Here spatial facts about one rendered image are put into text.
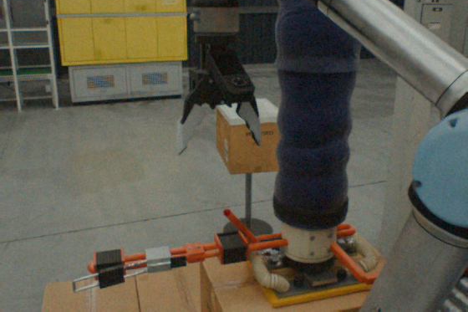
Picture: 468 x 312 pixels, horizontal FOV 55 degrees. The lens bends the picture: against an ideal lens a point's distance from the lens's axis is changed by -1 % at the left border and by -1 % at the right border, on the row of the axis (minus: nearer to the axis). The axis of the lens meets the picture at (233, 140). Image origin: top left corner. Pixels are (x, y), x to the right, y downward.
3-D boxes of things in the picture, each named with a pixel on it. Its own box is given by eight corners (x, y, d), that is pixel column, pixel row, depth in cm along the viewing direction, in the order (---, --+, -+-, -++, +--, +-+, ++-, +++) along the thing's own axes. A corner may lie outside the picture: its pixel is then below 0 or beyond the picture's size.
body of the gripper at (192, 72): (227, 98, 85) (227, 32, 82) (245, 108, 78) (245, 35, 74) (187, 101, 83) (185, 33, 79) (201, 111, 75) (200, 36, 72)
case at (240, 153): (216, 148, 373) (216, 99, 362) (264, 145, 381) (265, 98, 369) (230, 175, 317) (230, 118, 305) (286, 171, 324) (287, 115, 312)
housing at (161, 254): (169, 258, 135) (168, 244, 134) (172, 270, 129) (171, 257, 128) (145, 262, 133) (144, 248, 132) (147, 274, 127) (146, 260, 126)
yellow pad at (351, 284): (361, 270, 146) (362, 257, 145) (378, 288, 137) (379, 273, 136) (261, 288, 138) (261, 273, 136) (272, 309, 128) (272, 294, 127)
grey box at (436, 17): (440, 58, 249) (447, 2, 240) (446, 60, 244) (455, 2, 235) (409, 60, 244) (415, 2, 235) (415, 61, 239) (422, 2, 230)
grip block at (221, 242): (239, 245, 142) (239, 228, 140) (249, 262, 133) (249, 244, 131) (213, 249, 140) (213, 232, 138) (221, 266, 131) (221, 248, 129)
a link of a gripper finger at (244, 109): (260, 128, 88) (234, 91, 84) (273, 136, 82) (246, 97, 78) (248, 139, 87) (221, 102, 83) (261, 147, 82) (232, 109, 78)
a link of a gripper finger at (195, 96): (194, 130, 79) (222, 89, 78) (197, 133, 77) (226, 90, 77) (172, 117, 76) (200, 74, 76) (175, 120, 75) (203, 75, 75)
